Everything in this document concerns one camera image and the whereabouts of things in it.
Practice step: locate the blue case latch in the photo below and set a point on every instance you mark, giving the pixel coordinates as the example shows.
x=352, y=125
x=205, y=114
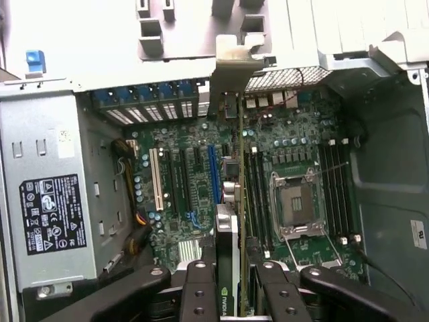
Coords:
x=35, y=62

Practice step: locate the grey parts rack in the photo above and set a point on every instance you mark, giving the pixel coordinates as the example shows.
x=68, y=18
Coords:
x=187, y=40

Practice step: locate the black expansion slot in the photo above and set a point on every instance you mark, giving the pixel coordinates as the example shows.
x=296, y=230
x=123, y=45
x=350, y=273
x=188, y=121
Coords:
x=186, y=181
x=171, y=188

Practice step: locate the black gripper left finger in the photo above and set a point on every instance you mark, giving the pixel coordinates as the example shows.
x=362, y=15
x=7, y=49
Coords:
x=199, y=295

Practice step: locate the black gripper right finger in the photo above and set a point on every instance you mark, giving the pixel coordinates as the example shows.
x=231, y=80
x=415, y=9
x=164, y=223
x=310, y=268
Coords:
x=281, y=302

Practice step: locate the silver chipset heatsink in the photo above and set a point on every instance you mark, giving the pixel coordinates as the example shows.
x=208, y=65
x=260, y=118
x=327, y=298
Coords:
x=189, y=251

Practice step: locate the blue expansion slot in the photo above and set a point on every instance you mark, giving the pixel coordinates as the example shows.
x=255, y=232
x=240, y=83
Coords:
x=214, y=177

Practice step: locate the open black PC case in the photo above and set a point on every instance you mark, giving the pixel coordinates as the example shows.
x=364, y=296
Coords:
x=385, y=167

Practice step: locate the CPU socket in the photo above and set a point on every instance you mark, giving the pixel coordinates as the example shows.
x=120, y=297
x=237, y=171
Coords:
x=296, y=204

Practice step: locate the black RAM slot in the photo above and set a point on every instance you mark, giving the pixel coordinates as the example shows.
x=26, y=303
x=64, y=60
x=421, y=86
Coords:
x=349, y=191
x=328, y=191
x=253, y=201
x=342, y=191
x=266, y=201
x=259, y=201
x=335, y=191

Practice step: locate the green motherboard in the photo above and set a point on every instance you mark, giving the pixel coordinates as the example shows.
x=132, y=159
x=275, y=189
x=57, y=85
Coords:
x=201, y=188

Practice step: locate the white expansion slot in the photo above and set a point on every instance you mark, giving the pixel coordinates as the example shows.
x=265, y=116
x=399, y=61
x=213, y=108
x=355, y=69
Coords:
x=155, y=181

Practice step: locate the thin socket locking lever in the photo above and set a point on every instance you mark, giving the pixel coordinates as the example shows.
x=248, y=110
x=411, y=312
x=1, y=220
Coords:
x=332, y=168

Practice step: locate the blue plastic slot retainer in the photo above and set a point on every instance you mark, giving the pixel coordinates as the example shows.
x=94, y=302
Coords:
x=144, y=94

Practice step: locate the silver power supply unit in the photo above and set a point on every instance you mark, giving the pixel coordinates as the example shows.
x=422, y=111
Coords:
x=50, y=127

